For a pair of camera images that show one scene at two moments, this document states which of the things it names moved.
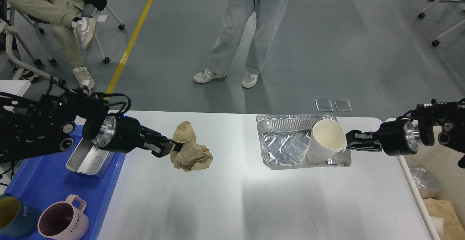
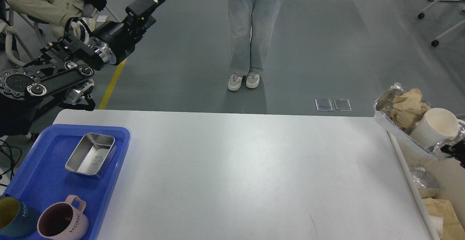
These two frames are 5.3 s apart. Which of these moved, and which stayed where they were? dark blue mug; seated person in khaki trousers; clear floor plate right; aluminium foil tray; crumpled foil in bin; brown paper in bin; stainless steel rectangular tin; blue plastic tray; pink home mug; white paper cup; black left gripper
Moved: aluminium foil tray; black left gripper; white paper cup
Stayed: crumpled foil in bin; dark blue mug; brown paper in bin; pink home mug; clear floor plate right; seated person in khaki trousers; stainless steel rectangular tin; blue plastic tray
